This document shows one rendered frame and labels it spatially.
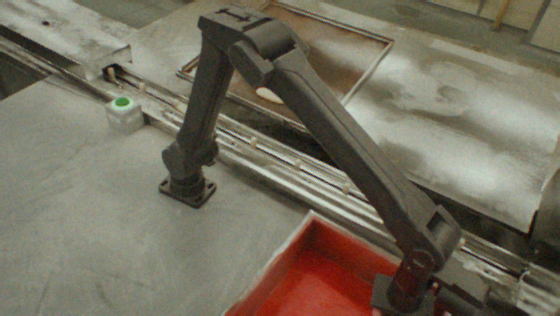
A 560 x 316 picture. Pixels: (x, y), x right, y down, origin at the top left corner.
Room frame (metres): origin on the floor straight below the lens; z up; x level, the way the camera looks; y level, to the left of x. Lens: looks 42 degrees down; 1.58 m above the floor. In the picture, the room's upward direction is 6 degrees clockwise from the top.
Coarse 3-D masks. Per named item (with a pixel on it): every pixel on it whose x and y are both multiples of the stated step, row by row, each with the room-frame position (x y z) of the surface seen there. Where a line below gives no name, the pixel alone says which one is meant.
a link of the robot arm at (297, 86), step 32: (256, 64) 0.51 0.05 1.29; (288, 64) 0.53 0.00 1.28; (288, 96) 0.51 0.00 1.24; (320, 96) 0.50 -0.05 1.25; (320, 128) 0.48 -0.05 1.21; (352, 128) 0.47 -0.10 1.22; (352, 160) 0.44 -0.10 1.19; (384, 160) 0.45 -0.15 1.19; (384, 192) 0.41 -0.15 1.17; (416, 192) 0.42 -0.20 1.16; (384, 224) 0.40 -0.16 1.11; (416, 224) 0.37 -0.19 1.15; (448, 224) 0.39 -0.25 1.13; (448, 256) 0.35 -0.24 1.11
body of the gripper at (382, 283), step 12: (384, 276) 0.42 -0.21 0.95; (384, 288) 0.39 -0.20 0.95; (396, 288) 0.37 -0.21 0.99; (372, 300) 0.37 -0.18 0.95; (384, 300) 0.37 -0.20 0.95; (396, 300) 0.36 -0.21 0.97; (408, 300) 0.35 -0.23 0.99; (420, 300) 0.36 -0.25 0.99; (432, 300) 0.38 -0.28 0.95; (396, 312) 0.35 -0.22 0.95; (408, 312) 0.35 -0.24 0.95; (420, 312) 0.36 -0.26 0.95; (432, 312) 0.36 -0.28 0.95
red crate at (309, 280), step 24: (312, 264) 0.51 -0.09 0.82; (336, 264) 0.52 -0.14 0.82; (288, 288) 0.45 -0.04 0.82; (312, 288) 0.46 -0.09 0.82; (336, 288) 0.46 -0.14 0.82; (360, 288) 0.47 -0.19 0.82; (264, 312) 0.39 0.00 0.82; (288, 312) 0.40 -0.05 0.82; (312, 312) 0.40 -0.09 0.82; (336, 312) 0.41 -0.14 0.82; (360, 312) 0.41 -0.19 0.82
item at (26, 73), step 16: (32, 0) 1.69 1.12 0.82; (48, 0) 1.70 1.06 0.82; (64, 0) 1.72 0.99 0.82; (80, 16) 1.58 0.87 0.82; (96, 16) 1.60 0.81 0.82; (112, 32) 1.47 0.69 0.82; (128, 32) 1.49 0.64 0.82; (0, 48) 1.27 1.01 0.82; (0, 64) 1.31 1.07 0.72; (16, 64) 1.25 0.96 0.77; (32, 64) 1.19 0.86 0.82; (0, 80) 1.34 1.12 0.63; (16, 80) 1.28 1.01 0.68; (32, 80) 1.22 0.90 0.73; (0, 96) 1.38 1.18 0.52
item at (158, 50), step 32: (224, 0) 1.89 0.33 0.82; (256, 0) 1.93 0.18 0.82; (160, 32) 1.51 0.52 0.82; (192, 32) 1.54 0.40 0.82; (416, 32) 1.76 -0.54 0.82; (128, 64) 1.25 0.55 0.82; (160, 64) 1.27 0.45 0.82; (544, 64) 1.58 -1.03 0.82; (96, 96) 1.04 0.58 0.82; (224, 128) 0.95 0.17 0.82; (256, 128) 0.96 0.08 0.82; (288, 128) 0.98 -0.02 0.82; (288, 160) 0.84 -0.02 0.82; (320, 160) 0.85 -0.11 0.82; (352, 192) 0.74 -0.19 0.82; (480, 224) 0.68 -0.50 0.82; (480, 256) 0.58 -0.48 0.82
